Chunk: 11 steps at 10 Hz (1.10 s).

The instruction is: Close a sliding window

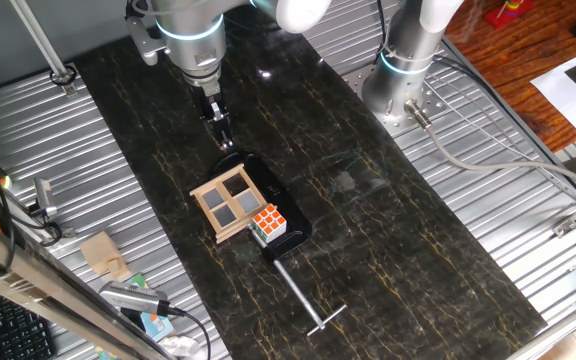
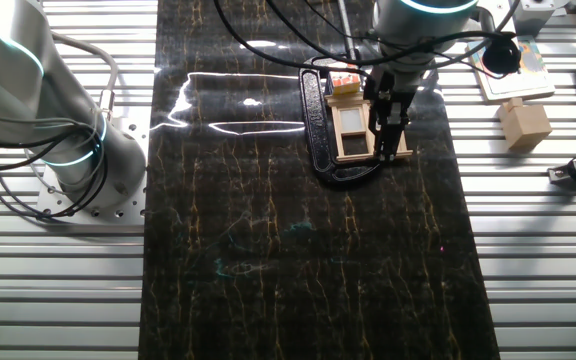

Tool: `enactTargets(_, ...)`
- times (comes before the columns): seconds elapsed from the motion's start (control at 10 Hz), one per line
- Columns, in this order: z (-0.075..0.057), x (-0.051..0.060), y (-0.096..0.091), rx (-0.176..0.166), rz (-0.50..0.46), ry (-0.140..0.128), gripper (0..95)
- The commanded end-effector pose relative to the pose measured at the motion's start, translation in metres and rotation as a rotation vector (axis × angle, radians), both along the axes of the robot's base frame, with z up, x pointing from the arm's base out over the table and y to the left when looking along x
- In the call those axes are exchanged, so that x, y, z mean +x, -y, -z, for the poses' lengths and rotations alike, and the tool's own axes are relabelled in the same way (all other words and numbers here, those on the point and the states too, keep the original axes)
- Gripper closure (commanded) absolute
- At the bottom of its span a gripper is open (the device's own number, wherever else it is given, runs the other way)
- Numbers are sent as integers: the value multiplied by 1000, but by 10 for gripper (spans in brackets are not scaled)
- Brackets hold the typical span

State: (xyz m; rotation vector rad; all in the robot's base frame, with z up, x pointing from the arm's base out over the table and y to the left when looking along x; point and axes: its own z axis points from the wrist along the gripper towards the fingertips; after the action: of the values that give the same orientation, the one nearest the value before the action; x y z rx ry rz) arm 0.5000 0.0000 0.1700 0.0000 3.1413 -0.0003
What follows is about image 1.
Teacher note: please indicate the wooden four-slot tray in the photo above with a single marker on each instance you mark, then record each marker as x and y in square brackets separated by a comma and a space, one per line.
[207, 196]

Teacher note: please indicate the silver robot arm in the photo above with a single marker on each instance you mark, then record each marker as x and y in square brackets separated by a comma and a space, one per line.
[193, 45]

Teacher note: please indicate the steel frame bar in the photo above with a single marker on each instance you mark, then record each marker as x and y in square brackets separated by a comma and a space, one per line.
[43, 295]

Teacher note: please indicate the orange and white puzzle cube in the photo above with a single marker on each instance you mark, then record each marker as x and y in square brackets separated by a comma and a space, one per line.
[269, 222]

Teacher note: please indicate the colourful picture puzzle board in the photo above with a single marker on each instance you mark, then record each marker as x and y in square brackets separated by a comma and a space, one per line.
[160, 327]

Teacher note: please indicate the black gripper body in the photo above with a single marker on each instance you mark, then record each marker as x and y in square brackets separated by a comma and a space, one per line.
[210, 105]

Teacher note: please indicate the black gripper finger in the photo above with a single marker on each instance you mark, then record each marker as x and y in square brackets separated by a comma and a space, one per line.
[219, 136]
[228, 137]

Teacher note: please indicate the small grey camera on bracket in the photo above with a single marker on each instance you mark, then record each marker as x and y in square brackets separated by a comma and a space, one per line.
[44, 195]

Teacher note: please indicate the black keyboard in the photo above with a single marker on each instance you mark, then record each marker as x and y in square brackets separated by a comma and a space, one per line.
[13, 330]

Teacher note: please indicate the aluminium pole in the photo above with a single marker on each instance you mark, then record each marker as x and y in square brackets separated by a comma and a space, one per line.
[38, 40]

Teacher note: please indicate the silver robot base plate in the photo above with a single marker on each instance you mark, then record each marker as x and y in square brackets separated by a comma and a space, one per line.
[433, 107]

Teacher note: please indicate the wrist camera with silver bracket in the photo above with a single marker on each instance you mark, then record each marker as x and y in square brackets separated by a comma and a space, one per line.
[144, 40]

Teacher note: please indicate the beige wooden block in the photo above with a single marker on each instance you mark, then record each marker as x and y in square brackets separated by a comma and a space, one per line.
[99, 252]

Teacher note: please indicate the white paper with black marker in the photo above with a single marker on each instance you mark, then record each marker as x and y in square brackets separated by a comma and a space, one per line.
[568, 95]

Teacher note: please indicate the crumpled white plastic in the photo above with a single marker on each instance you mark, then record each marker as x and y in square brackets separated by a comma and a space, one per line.
[180, 346]

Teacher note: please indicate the black C-clamp with steel screw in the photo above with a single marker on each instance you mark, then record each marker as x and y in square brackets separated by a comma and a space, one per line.
[288, 225]

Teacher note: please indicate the silver depth camera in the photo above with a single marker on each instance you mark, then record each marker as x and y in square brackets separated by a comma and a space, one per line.
[133, 297]

